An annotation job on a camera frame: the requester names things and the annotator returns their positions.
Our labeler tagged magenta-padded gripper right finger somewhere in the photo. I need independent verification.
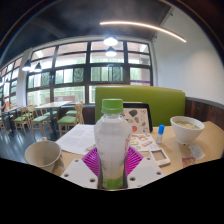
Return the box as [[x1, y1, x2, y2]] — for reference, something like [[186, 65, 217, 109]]
[[123, 145, 165, 190]]

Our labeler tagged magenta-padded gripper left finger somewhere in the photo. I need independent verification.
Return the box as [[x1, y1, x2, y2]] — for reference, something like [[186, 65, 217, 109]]
[[59, 146, 101, 190]]

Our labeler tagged green-capped clear drink bottle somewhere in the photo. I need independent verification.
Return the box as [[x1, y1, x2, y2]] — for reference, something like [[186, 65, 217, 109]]
[[93, 98, 133, 191]]

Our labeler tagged colourful sticker sheet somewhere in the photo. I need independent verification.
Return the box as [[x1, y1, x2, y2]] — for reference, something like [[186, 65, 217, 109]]
[[129, 132, 160, 153]]

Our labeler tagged white printed paper sheet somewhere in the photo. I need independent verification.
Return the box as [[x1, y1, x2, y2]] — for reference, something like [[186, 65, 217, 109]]
[[55, 123, 98, 156]]

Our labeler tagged beige patterned cup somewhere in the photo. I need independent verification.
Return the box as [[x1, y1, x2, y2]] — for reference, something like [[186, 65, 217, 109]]
[[24, 139, 63, 174]]

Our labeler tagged small blue-capped white bottle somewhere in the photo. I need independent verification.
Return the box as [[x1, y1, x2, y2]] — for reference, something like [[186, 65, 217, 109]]
[[156, 124, 166, 145]]

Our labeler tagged small pinkish paper card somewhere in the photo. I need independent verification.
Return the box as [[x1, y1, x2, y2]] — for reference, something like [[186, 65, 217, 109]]
[[181, 155, 198, 168]]

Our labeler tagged black sticker-covered tablet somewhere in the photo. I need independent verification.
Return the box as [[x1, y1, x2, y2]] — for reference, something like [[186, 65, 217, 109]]
[[122, 102, 154, 134]]

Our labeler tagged white paper receipt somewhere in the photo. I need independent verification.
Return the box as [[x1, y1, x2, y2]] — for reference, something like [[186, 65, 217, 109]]
[[188, 144, 206, 161]]

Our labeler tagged white ceramic bowl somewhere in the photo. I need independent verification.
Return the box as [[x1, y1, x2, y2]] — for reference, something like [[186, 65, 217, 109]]
[[169, 115, 206, 146]]

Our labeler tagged group of green-seated wooden chairs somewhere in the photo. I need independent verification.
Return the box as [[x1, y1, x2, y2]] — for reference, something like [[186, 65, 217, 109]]
[[0, 102, 85, 138]]

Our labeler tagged green upholstered booth bench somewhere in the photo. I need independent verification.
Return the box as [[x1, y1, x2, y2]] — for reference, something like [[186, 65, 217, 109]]
[[94, 85, 187, 128]]

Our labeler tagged wooden dining table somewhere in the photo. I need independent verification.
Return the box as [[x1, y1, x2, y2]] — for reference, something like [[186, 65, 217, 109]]
[[34, 100, 73, 139]]

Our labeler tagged group of pendant lamps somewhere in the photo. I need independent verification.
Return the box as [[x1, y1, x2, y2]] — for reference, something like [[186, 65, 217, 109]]
[[21, 35, 119, 73]]

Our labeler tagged long curved linear light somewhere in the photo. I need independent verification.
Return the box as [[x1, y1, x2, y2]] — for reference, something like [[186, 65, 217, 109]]
[[99, 20, 188, 44]]

